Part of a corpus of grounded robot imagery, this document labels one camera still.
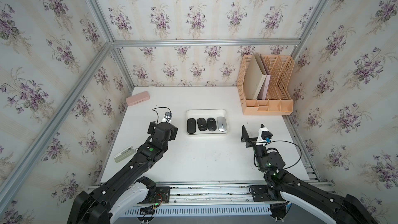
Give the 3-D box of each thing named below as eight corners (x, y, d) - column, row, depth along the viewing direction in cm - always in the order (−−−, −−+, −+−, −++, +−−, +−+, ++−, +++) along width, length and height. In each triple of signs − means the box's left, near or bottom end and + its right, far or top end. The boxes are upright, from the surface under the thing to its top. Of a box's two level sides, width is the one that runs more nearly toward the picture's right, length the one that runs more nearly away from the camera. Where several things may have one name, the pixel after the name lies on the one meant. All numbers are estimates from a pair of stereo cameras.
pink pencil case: (129, 108, 111) (127, 105, 108) (126, 100, 116) (124, 96, 113) (152, 99, 117) (150, 96, 114) (148, 91, 122) (147, 88, 119)
